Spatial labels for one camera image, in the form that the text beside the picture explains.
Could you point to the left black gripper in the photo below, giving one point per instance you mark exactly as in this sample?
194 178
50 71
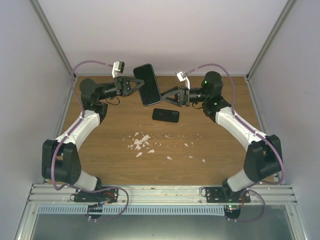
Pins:
123 86

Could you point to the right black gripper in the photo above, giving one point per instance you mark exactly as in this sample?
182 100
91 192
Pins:
185 96

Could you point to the black phone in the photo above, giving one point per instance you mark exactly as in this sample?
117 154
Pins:
165 115
149 92

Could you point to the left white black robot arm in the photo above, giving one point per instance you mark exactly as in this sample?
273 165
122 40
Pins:
60 157

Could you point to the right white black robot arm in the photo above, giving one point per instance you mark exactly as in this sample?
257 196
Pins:
263 152

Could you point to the white debris pile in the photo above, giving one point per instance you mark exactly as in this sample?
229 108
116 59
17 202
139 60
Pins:
140 144

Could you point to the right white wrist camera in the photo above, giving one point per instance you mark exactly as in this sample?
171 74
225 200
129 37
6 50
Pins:
182 77

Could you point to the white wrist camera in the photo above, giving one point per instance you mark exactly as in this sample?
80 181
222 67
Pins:
182 77
117 68

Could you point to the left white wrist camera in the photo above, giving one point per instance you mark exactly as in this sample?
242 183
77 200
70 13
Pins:
117 68

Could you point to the left aluminium corner post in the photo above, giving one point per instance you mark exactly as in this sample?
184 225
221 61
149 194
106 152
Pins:
52 36

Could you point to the aluminium corner post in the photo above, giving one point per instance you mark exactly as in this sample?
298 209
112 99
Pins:
52 36
288 6

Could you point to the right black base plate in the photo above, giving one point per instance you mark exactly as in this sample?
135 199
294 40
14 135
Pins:
216 195

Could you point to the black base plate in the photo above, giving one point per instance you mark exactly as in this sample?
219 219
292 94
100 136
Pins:
216 195
105 197

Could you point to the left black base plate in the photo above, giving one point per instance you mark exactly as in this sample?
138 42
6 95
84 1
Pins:
105 197

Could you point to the grey slotted cable duct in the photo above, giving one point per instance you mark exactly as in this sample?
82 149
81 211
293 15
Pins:
134 209

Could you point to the right aluminium corner post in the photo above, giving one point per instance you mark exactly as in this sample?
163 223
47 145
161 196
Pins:
288 6

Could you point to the aluminium front rail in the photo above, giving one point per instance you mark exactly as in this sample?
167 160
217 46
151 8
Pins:
166 195

